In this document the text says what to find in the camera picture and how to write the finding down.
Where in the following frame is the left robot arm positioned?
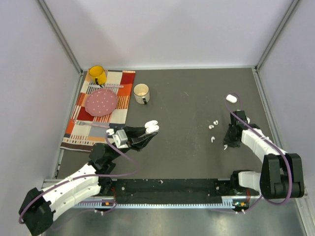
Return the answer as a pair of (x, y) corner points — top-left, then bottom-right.
(18, 120), (159, 236)

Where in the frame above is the cream mug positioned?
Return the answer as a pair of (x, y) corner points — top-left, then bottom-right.
(133, 84), (150, 105)

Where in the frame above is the pink dotted plate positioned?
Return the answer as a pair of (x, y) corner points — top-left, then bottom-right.
(84, 88), (118, 117)

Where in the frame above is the white earbud charging case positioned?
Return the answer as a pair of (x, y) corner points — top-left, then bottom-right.
(145, 120), (159, 134)

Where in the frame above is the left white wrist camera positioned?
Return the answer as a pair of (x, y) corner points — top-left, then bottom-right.
(106, 128), (128, 149)

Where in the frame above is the pink handled fork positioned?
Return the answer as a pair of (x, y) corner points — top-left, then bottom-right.
(71, 119), (110, 129)

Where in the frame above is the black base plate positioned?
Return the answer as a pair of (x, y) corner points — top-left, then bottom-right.
(108, 178), (247, 205)

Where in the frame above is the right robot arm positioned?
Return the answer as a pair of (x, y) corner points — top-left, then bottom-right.
(223, 110), (305, 200)

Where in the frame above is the white oval case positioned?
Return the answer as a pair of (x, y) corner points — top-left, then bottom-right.
(225, 94), (238, 104)

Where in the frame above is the patchwork placemat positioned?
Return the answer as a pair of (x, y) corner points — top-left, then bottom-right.
(60, 69), (136, 154)

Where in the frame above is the grey cable duct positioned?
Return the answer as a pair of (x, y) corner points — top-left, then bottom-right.
(73, 196), (249, 209)

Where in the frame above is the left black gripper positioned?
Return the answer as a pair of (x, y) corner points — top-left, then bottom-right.
(108, 125), (157, 161)

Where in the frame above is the yellow mug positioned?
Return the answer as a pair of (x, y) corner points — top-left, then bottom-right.
(89, 65), (107, 85)

